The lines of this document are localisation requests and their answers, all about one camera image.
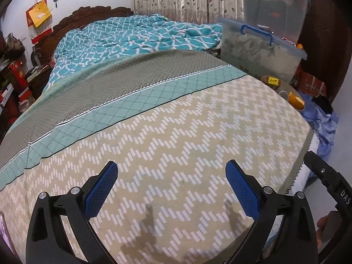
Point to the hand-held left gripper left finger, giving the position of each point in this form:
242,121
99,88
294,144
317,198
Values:
100,190

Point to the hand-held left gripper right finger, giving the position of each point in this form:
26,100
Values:
243,190

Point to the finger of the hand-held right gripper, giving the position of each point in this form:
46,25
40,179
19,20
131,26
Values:
313,162

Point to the person's right hand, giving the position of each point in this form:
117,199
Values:
322,231

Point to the blue plastic bag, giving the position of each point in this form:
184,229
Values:
321,126

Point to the orange cardboard carton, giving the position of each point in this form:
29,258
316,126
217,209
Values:
310,84

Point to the beige zigzag bed blanket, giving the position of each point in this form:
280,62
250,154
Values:
165,132

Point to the dark wooden wardrobe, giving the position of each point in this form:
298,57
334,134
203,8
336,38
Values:
327,33

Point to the pile of red boxes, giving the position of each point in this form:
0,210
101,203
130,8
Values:
13,88

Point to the teal patterned quilt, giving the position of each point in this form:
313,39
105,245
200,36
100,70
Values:
123,44

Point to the clear bin teal rim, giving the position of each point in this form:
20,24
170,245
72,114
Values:
275,2

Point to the carved wooden headboard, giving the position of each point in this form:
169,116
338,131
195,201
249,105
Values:
60,24

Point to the beige patterned curtain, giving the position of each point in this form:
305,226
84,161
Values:
187,0

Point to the red and yellow wall calendar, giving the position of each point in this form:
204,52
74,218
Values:
38,19

